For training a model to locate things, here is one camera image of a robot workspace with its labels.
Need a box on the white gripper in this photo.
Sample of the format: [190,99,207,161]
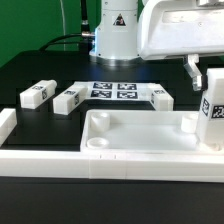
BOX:
[137,0,224,91]

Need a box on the white desk top tray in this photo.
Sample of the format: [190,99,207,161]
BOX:
[80,109,224,155]

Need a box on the white fiducial marker sheet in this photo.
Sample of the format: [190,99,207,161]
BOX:
[74,81,163,101]

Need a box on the white U-shaped fence frame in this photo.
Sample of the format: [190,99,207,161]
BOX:
[0,107,224,184]

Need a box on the black cable with connector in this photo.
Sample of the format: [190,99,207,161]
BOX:
[39,0,98,52]

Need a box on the white thin cable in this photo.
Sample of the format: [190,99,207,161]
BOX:
[59,0,67,52]

